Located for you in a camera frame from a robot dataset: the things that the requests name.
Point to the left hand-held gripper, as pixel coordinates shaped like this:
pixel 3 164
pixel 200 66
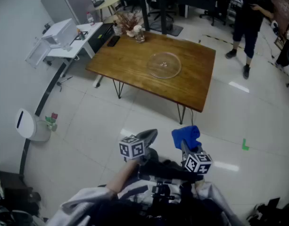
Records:
pixel 131 148

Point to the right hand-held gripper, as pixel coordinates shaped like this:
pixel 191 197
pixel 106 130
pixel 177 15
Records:
pixel 197 163

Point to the blue cloth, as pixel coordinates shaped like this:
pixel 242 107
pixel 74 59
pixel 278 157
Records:
pixel 186 133

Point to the clear glass plate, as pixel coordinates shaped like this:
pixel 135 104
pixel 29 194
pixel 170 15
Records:
pixel 169 69

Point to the person's left forearm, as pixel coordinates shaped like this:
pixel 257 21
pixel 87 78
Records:
pixel 120 178

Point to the person's right forearm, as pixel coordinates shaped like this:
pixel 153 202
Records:
pixel 199 184

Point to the wooden table with black legs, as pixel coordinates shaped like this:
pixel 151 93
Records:
pixel 125 60

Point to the person's white shirt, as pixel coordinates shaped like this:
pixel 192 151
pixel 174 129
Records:
pixel 83 201

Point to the green toy plant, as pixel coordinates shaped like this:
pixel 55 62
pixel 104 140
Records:
pixel 52 121

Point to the glass jar with white lid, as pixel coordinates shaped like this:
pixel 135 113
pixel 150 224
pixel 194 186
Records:
pixel 139 35

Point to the black phone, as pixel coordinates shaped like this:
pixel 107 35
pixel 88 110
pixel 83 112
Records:
pixel 113 41

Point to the black cabinet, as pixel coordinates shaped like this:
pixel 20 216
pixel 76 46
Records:
pixel 100 37

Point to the black floor mat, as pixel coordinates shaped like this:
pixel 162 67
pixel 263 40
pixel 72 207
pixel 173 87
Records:
pixel 175 29

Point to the clear pump bottle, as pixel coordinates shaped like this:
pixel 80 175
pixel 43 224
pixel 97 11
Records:
pixel 117 29

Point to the dried brown plant in pot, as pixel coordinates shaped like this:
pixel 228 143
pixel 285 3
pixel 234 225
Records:
pixel 128 22

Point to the small clear glass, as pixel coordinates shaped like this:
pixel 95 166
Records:
pixel 67 47

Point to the white trash bin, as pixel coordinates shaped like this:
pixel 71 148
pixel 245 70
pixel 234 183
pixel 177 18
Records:
pixel 26 125

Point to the clear plastic water bottle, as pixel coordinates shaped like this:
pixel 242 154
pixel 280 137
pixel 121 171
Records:
pixel 90 19

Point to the white side desk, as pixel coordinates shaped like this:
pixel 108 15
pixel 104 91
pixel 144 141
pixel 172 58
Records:
pixel 61 30

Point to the small round beige table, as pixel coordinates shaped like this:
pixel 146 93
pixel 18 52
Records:
pixel 109 3

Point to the black router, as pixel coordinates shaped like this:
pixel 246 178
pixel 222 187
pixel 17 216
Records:
pixel 98 3

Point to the black office chair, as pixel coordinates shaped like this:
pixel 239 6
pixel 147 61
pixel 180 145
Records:
pixel 215 6

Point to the dark brown box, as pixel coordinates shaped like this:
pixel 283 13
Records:
pixel 10 181

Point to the pile of dark gear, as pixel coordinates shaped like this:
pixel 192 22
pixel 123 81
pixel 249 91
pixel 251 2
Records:
pixel 19 206

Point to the grey metal cabinet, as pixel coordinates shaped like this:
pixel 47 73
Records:
pixel 68 3

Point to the black chest mount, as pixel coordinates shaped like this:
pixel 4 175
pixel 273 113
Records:
pixel 163 173

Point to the black stand post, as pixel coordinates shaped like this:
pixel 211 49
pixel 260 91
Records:
pixel 163 3
pixel 144 8

